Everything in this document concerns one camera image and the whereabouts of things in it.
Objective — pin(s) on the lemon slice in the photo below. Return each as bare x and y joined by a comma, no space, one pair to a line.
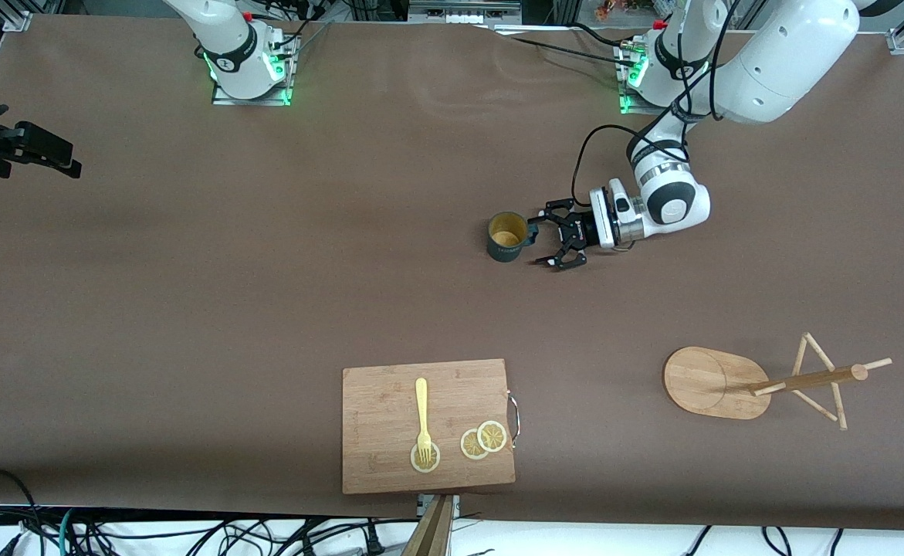
492,436
434,462
468,446

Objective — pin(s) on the grey electronics box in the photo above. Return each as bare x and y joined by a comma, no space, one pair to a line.
463,11

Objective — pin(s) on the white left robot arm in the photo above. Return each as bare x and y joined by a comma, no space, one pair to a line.
776,62

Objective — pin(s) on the teal mug with yellow inside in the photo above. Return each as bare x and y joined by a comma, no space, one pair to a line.
506,251

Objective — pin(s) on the wooden post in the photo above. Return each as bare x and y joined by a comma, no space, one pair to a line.
432,533

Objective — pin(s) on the wooden mug rack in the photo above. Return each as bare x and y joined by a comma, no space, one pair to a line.
699,382

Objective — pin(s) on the wooden cutting board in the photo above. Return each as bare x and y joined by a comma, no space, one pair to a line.
382,417

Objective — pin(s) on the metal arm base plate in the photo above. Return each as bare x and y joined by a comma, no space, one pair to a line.
629,108
224,100

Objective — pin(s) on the colourful small object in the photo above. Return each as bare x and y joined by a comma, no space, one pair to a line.
610,9

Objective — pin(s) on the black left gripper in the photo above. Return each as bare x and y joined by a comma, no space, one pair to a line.
580,229

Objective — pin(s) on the table cover sheet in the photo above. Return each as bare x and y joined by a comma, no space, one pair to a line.
266,309

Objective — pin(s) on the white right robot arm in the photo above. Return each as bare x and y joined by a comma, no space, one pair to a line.
228,38

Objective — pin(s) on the yellow plastic fork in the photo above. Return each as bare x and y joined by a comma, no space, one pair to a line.
421,401

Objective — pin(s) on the metal bracket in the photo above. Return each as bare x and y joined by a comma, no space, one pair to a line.
456,506

